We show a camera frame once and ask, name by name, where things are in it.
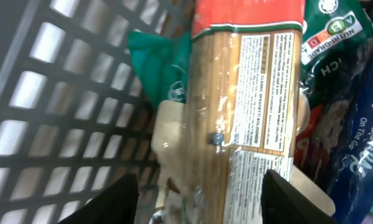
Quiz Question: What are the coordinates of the orange spaghetti packet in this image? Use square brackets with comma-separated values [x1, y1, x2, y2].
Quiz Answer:
[181, 0, 305, 223]

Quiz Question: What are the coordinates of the green Nescafe 3-in-1 bag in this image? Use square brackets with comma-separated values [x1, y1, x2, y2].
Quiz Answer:
[128, 1, 373, 106]

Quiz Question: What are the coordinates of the beige brown snack pouch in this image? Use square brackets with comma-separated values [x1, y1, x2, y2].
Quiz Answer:
[149, 100, 336, 224]

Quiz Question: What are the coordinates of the grey plastic basket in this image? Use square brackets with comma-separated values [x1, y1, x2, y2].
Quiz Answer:
[0, 0, 193, 223]

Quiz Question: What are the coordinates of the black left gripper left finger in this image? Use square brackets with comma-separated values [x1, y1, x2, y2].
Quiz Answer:
[58, 173, 139, 224]

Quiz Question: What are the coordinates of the Kleenex tissue multipack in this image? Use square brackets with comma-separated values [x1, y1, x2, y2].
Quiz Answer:
[324, 53, 373, 223]

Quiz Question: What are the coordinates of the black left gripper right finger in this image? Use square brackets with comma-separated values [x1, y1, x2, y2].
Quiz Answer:
[260, 169, 336, 224]

